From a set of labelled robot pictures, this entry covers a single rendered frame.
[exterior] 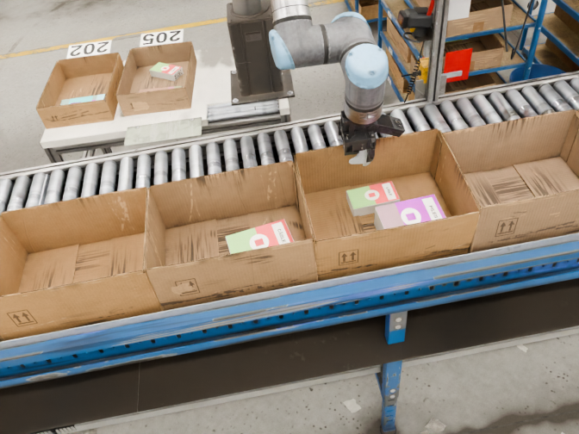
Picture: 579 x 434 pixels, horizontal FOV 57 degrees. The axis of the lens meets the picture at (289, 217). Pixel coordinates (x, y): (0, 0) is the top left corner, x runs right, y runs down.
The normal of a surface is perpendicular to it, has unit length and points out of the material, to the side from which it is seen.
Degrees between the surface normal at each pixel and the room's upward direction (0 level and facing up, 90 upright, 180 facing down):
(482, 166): 89
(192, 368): 0
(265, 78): 90
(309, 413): 0
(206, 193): 90
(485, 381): 0
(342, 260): 96
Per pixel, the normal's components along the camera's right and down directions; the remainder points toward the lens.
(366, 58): -0.04, -0.43
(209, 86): -0.10, -0.70
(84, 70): 0.07, 0.69
